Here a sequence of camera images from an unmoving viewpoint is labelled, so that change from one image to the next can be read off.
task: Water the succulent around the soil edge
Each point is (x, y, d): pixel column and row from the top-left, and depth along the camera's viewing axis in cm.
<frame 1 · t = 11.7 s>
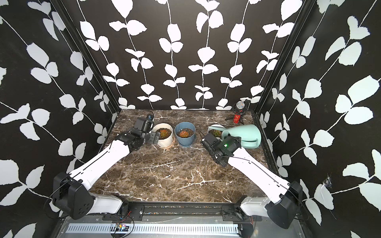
left hand: (149, 130, 83), fingers open
right hand: (239, 138, 71), fingers open
mint green watering can: (249, 136, 74), point 28 cm above the table
white pot left succulent: (165, 131, 99), point 9 cm above the table
blue pot middle succulent: (185, 132, 100), point 8 cm above the table
red glitter microphone on stand: (237, 111, 96), point 20 cm above the table
woven coaster under left pot: (169, 146, 99), point 2 cm above the table

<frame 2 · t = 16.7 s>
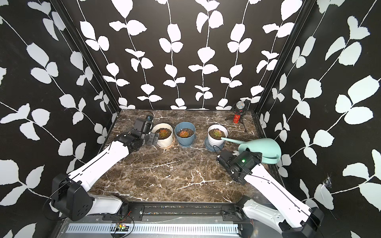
left hand: (148, 131, 83), fingers open
right hand: (260, 154, 67), fingers open
mint green watering can: (270, 150, 72), point 26 cm above the table
blue saucer under right pot: (212, 148, 101), on the table
the other named things where they were.

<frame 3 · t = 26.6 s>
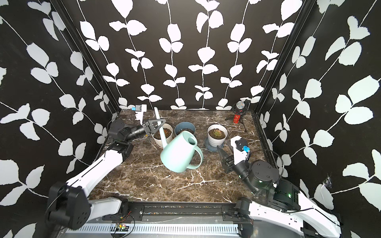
left hand: (164, 120, 67), fingers closed
right hand: (219, 142, 57), fingers open
mint green watering can: (177, 156, 66), point 28 cm above the table
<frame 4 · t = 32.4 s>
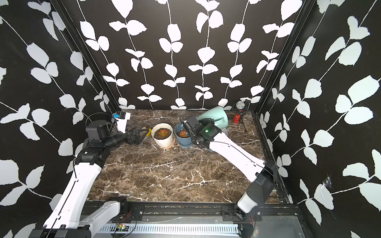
left hand: (141, 126, 70), fingers open
right hand: (213, 117, 74), fingers open
mint green watering can: (218, 114, 79), point 31 cm above the table
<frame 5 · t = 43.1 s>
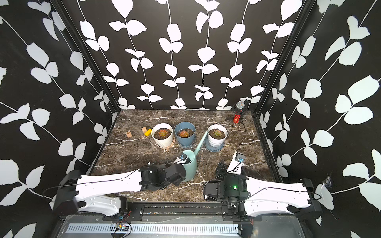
left hand: (182, 168, 75), fingers closed
right hand: (224, 163, 69), fingers open
mint green watering can: (193, 168, 79), point 13 cm above the table
white pot right succulent: (217, 135, 97), point 9 cm above the table
small wooden cube with dot: (129, 134, 106), point 2 cm above the table
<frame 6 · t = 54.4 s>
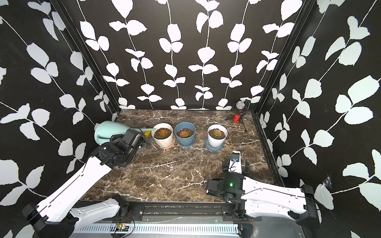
left hand: (110, 136, 68), fingers closed
right hand: (234, 160, 71), fingers open
mint green watering can: (104, 130, 74), point 29 cm above the table
